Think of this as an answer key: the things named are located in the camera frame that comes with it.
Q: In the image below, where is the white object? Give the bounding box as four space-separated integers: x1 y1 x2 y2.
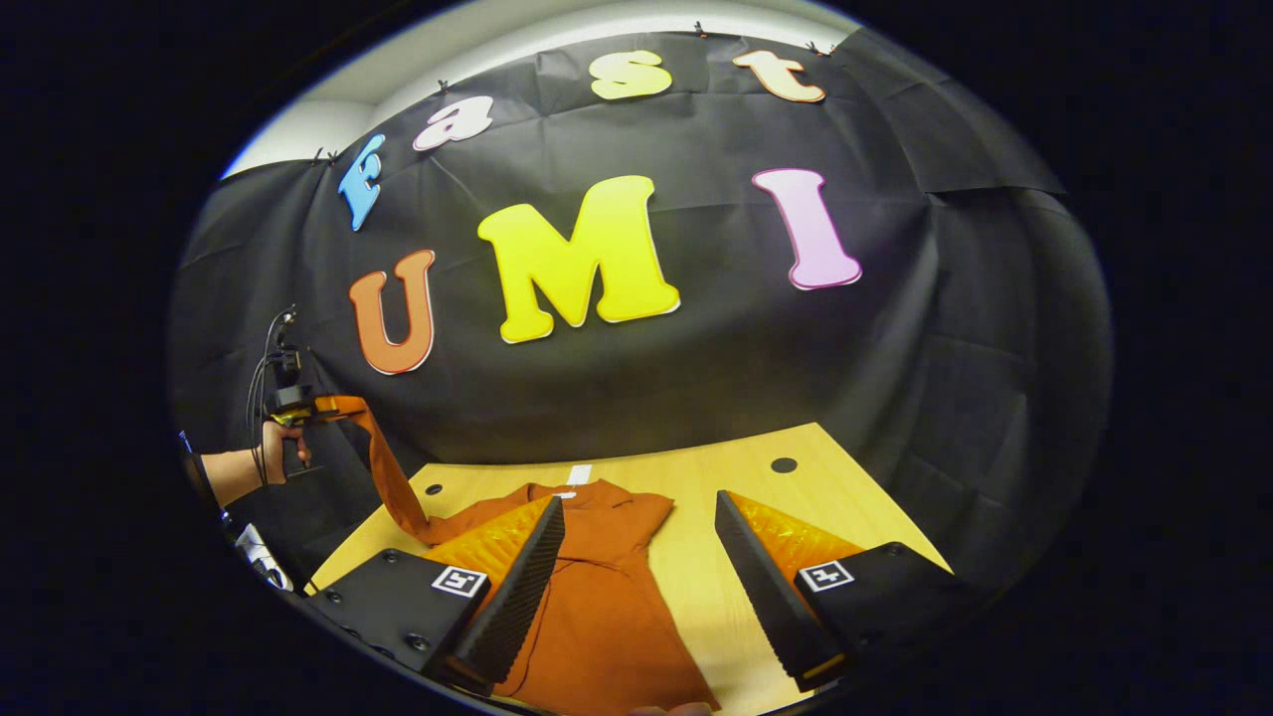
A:
234 524 294 593

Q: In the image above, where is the black backdrop cloth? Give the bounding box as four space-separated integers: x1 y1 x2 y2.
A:
169 30 1115 598

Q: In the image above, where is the black cable bundle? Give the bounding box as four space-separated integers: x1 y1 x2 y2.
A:
246 306 299 488

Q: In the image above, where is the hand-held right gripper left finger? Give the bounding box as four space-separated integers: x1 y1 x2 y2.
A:
308 495 566 697

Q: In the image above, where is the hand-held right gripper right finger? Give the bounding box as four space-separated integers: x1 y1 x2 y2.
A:
714 489 986 692

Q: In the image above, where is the rust orange shirt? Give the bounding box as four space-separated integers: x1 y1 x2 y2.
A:
316 396 722 716

